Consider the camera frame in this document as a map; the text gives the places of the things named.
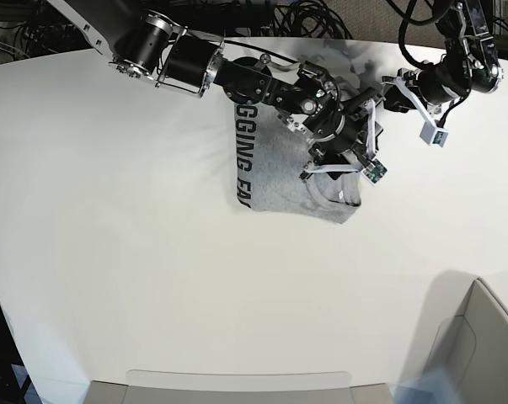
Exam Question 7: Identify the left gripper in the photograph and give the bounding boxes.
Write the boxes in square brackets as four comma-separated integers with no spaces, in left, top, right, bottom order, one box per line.
[383,68,468,126]

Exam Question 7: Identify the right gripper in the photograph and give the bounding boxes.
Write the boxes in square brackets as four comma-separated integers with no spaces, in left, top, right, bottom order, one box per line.
[300,88,382,179]

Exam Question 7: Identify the grey T-shirt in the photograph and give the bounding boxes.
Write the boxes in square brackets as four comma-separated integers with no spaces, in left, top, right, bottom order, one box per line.
[228,75,383,225]

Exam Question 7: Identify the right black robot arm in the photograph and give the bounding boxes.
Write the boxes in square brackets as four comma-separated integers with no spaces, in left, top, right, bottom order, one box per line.
[53,1,387,183]

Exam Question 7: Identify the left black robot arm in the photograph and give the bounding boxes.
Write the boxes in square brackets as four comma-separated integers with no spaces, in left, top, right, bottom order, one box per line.
[388,1,503,126]

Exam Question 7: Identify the grey plastic bin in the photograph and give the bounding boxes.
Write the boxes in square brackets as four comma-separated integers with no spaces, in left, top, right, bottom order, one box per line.
[398,278,508,403]

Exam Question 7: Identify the blue cloth at bottom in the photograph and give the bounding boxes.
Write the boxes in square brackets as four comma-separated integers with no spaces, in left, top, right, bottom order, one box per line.
[389,366,453,404]

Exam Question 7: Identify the grey tray at table edge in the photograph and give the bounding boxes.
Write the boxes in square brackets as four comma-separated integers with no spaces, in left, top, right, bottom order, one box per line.
[83,369,394,403]

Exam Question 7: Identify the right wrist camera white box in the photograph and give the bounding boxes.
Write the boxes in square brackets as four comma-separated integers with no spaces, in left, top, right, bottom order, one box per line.
[361,159,388,185]

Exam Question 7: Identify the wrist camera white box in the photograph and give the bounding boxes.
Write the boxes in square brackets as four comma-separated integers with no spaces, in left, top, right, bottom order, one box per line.
[420,122,449,147]
[361,159,388,185]

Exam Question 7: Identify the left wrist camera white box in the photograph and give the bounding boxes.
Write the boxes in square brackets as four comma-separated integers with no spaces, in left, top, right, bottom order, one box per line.
[420,122,449,147]

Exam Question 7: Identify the tangled black cables behind table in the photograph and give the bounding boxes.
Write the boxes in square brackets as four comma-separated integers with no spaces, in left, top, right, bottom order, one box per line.
[274,0,356,41]

